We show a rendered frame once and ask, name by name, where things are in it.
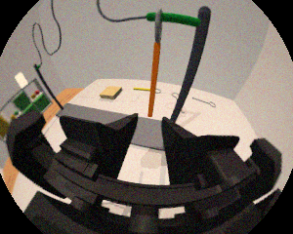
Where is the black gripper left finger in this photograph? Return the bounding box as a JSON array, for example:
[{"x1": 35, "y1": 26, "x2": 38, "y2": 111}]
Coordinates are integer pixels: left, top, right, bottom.
[{"x1": 60, "y1": 113, "x2": 138, "y2": 179}]

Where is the brown rod with grey tip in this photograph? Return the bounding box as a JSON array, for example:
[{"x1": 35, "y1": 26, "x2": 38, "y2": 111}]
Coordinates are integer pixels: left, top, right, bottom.
[{"x1": 147, "y1": 8, "x2": 162, "y2": 118}]

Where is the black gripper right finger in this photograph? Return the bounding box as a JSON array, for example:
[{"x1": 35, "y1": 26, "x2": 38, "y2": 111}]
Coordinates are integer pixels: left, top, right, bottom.
[{"x1": 161, "y1": 117, "x2": 240, "y2": 184}]

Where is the tan flat block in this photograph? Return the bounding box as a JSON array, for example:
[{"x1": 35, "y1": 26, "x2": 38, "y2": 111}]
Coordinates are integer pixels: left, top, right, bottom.
[{"x1": 99, "y1": 86, "x2": 123, "y2": 100}]

